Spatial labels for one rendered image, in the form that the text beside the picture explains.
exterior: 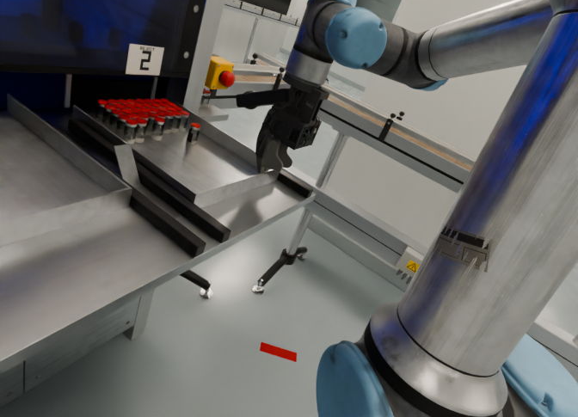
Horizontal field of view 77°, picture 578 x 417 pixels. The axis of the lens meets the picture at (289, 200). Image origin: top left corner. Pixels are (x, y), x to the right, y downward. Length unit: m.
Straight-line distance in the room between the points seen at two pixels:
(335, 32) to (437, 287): 0.37
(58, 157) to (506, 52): 0.66
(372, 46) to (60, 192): 0.49
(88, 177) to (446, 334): 0.56
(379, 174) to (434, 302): 1.91
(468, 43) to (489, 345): 0.36
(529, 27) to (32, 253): 0.60
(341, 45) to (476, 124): 1.57
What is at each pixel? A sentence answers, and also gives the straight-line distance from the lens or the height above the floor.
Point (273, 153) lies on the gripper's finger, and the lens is 0.72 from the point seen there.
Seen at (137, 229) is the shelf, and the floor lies 0.88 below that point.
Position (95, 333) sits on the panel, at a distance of 1.34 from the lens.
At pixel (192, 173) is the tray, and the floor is 0.88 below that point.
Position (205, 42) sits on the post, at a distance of 0.96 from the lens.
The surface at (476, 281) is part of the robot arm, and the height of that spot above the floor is 1.12.
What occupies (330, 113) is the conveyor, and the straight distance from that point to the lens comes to 1.58.
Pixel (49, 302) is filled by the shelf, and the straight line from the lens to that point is 0.47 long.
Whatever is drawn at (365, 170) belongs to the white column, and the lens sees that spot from 2.21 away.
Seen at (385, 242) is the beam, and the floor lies 0.50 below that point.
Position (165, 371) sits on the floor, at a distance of 1.48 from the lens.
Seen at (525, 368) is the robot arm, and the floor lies 1.02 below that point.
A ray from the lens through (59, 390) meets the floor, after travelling 1.44.
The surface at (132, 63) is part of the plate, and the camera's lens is 0.85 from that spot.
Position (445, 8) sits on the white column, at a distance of 2.11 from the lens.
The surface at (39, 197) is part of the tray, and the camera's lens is 0.62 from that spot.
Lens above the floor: 1.23
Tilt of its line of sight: 27 degrees down
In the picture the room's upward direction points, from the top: 22 degrees clockwise
